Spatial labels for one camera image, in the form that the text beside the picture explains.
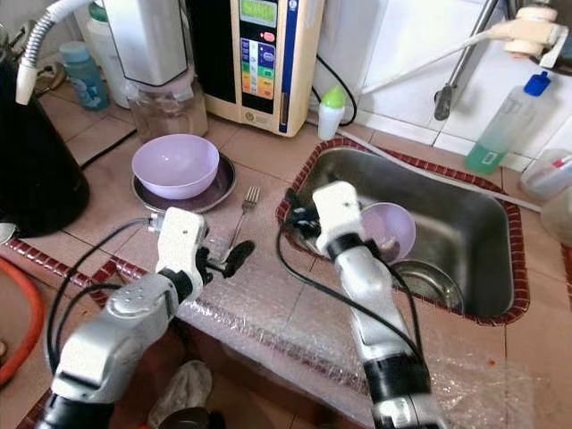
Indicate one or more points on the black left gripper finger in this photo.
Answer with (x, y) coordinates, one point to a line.
(243, 249)
(232, 266)

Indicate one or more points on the steel fork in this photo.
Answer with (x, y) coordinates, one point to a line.
(251, 195)

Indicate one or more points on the round steel plate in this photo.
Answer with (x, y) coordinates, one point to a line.
(226, 189)

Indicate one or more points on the small purple plastic bowl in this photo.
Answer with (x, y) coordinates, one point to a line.
(393, 228)

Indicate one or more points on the large purple plastic bowl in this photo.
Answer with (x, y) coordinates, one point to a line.
(175, 165)

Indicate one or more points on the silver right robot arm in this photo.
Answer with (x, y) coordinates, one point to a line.
(366, 295)

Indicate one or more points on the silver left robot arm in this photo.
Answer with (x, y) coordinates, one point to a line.
(116, 340)

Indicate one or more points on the steel kitchen sink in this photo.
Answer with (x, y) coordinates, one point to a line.
(456, 214)

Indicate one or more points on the clear bubble wrap sheet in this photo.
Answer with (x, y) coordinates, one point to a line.
(286, 349)

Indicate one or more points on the white bottle with green cap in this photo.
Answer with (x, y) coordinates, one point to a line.
(331, 116)

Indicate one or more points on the steel bowl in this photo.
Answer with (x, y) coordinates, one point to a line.
(429, 281)

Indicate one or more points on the glass jar with brown powder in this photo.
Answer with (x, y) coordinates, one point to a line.
(165, 112)

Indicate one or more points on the orange plastic basin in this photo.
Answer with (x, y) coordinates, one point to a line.
(40, 313)

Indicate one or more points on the steel faucet pipe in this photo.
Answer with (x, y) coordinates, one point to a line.
(444, 98)

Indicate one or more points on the beige water ionizer machine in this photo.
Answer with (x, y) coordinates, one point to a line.
(223, 54)

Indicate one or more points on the black electric kettle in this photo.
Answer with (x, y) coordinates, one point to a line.
(40, 161)

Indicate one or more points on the clear bottle with green liquid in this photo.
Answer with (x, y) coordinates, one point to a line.
(500, 134)

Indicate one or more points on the small teal bottle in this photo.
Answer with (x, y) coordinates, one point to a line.
(85, 80)

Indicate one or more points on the silver filter canister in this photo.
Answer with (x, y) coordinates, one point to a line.
(147, 40)

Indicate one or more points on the clear plastic container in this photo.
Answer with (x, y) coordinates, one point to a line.
(550, 170)

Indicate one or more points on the white jug with green lid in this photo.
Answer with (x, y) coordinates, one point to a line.
(98, 36)

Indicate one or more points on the white faucet diverter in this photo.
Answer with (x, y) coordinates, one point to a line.
(532, 31)

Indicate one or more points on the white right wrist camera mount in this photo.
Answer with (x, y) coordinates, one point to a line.
(338, 210)

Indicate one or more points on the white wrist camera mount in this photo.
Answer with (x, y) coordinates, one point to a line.
(183, 239)
(338, 210)

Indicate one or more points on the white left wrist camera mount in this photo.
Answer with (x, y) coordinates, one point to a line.
(183, 239)

